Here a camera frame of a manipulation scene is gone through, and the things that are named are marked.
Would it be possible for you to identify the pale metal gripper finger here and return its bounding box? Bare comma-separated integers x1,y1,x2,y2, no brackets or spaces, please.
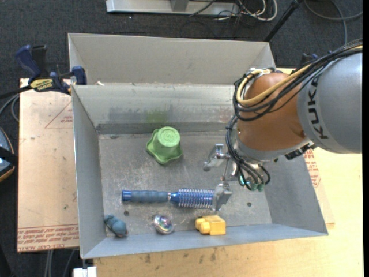
202,143,231,172
212,181,233,212

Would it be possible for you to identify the yellow toy block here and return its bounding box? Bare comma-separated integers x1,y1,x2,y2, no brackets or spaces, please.
194,215,227,237

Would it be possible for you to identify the green plastic cup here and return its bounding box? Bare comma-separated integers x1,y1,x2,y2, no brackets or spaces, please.
145,126,184,164

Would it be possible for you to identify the shiny iridescent round top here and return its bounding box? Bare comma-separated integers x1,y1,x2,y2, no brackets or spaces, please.
152,214,175,235

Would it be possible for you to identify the blue-grey toy animal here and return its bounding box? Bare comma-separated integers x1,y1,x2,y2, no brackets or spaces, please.
103,214,129,238

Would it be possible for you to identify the grey metal bin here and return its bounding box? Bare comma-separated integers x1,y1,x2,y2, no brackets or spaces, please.
68,32,329,259

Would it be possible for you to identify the blue handled spring tool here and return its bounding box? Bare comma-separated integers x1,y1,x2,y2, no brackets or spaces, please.
121,187,216,209

